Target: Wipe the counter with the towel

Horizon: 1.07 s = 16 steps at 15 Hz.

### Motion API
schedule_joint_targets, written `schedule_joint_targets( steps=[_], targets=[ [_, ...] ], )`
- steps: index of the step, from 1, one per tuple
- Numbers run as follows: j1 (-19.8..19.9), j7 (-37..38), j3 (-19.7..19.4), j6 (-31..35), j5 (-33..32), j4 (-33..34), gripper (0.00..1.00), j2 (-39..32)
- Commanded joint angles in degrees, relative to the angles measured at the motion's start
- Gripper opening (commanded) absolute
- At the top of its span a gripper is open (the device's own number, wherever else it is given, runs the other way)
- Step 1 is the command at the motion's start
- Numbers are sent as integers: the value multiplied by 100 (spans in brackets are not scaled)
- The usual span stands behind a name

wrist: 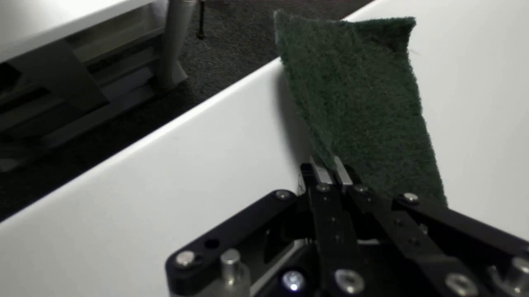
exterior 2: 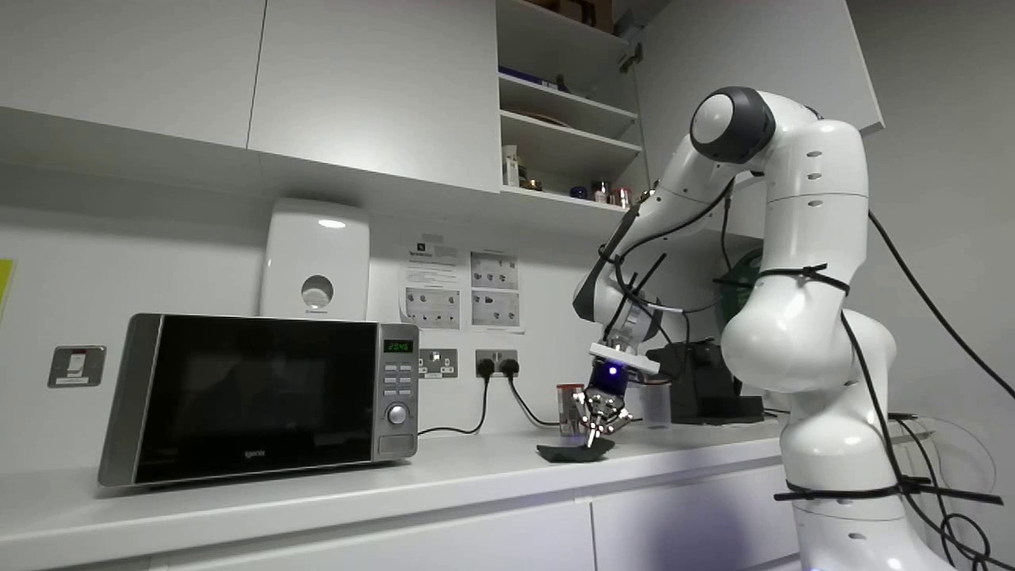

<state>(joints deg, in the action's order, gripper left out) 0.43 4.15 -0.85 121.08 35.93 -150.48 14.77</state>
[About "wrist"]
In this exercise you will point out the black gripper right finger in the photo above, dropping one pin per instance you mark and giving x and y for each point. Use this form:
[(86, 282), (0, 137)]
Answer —
[(397, 224)]

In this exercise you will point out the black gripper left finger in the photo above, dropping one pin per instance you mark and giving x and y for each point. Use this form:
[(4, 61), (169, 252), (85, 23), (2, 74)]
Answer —
[(331, 231)]

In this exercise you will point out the dark green towel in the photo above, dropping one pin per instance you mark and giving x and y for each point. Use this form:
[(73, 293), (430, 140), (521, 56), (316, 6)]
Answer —
[(357, 99)]

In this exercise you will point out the white desk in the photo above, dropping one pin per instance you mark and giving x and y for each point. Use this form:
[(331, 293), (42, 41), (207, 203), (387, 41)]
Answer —
[(66, 21)]

